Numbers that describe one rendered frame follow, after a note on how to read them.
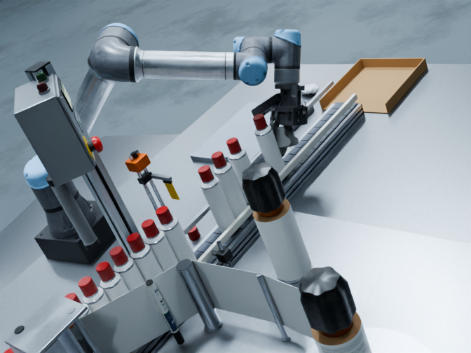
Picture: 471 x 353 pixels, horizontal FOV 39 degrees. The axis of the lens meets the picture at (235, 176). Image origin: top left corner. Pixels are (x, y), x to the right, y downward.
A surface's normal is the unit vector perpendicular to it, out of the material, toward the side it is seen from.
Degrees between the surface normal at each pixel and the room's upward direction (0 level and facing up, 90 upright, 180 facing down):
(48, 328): 0
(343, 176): 0
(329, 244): 0
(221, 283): 90
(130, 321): 90
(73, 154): 90
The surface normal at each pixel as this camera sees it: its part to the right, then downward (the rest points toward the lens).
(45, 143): 0.28, 0.43
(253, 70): -0.01, 0.52
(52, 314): -0.33, -0.80
